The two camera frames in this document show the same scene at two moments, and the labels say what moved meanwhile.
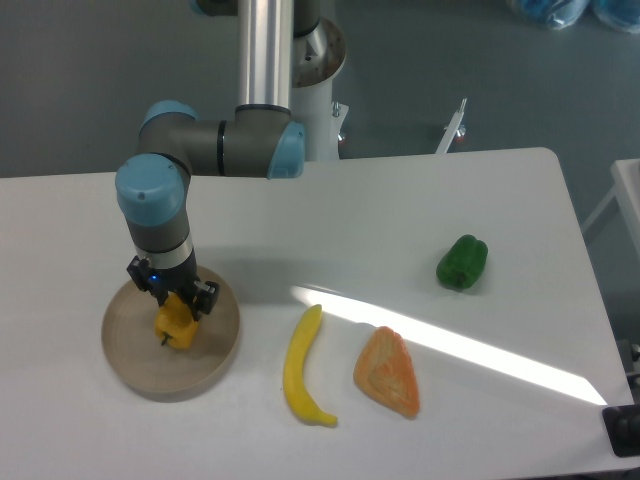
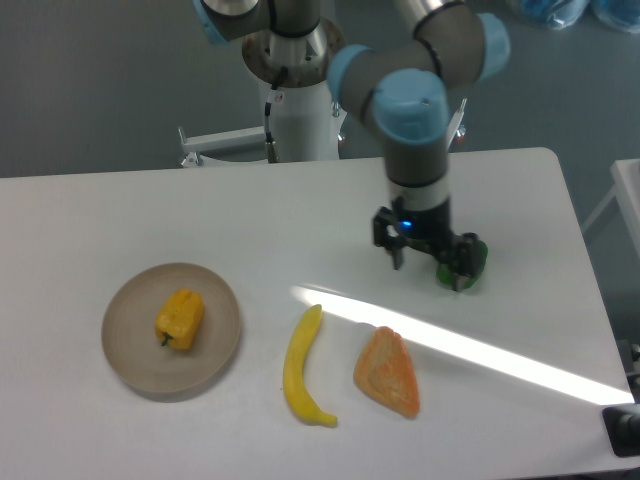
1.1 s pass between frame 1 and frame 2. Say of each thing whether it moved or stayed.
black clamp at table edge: stayed
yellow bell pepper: stayed
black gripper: moved
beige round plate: stayed
